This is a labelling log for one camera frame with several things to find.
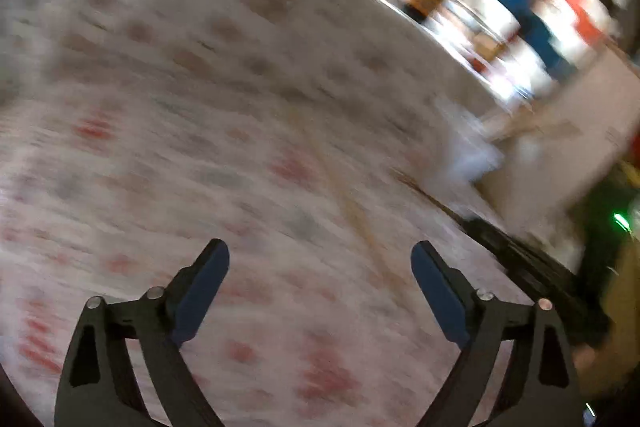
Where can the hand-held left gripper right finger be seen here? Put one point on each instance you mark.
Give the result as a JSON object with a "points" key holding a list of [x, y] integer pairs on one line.
{"points": [[440, 292]]}

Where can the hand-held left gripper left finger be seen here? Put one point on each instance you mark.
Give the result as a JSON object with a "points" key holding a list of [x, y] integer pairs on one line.
{"points": [[200, 292]]}

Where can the pile of wooden chopsticks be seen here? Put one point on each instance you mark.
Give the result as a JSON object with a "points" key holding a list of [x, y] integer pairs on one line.
{"points": [[360, 217]]}

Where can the white plastic cup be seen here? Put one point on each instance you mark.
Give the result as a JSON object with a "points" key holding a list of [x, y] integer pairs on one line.
{"points": [[470, 162]]}

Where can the strawberry printed tablecloth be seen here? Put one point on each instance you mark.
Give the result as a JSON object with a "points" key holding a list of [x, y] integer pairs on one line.
{"points": [[175, 187]]}

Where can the white panel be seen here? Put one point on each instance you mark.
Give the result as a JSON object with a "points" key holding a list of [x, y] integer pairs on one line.
{"points": [[575, 147]]}

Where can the bear and heart printed cloth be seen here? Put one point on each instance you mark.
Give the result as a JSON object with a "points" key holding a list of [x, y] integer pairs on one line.
{"points": [[200, 32]]}

